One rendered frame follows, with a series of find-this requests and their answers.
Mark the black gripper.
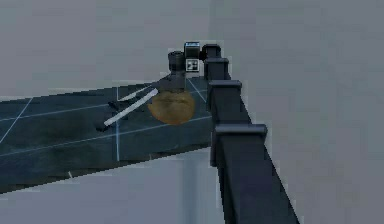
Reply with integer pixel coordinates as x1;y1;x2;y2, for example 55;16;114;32
95;50;187;132

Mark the dark tiled kitchen counter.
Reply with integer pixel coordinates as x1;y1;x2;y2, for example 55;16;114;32
0;75;214;195

